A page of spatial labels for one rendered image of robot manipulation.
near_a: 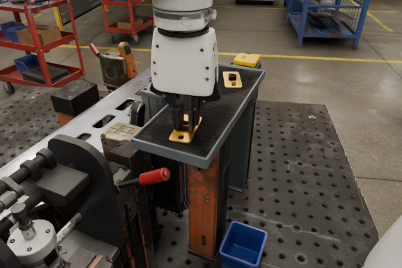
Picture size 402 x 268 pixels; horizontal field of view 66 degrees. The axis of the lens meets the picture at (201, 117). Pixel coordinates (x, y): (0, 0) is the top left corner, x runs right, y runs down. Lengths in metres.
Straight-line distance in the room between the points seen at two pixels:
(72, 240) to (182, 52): 0.41
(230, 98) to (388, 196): 1.82
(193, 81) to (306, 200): 0.73
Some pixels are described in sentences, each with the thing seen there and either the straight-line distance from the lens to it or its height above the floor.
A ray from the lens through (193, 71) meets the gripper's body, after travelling 0.47.
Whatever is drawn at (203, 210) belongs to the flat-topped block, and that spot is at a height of 0.88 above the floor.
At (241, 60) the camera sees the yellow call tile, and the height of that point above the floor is 1.16.
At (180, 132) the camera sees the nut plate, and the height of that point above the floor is 1.16.
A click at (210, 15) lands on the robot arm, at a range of 0.46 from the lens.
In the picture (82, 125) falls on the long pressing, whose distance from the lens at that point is 0.91.
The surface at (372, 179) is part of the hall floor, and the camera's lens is 2.43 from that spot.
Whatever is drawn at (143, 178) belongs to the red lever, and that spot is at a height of 1.13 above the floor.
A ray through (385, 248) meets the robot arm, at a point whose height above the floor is 1.32.
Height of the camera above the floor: 1.47
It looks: 32 degrees down
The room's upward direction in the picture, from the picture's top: straight up
